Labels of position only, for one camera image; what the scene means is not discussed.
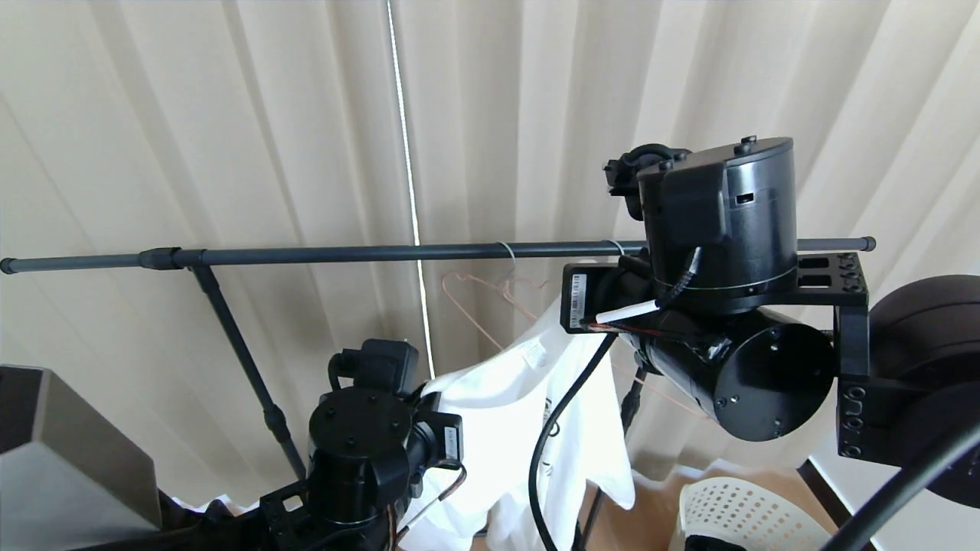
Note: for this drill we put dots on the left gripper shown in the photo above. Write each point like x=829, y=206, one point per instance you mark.
x=436, y=440

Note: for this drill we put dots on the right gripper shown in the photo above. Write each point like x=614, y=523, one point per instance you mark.
x=612, y=287

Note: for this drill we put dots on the white printed t-shirt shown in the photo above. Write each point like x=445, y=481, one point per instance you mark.
x=498, y=398

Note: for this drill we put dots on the pink clothes hanger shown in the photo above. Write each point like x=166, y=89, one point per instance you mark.
x=505, y=249
x=617, y=246

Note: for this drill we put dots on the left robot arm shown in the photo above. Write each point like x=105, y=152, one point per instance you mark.
x=360, y=444

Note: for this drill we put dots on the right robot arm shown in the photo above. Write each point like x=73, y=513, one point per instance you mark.
x=735, y=229

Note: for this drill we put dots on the black clothes rack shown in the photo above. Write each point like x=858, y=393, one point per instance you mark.
x=306, y=254

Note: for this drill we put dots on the white laundry basket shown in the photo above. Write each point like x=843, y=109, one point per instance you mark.
x=766, y=513

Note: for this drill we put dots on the beige curtain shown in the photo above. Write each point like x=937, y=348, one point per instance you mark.
x=230, y=115

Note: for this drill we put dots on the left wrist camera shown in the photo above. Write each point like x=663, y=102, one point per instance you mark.
x=383, y=363

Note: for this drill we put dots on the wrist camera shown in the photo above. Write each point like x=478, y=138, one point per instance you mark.
x=383, y=363
x=624, y=180

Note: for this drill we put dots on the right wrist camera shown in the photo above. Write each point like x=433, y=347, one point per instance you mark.
x=624, y=180

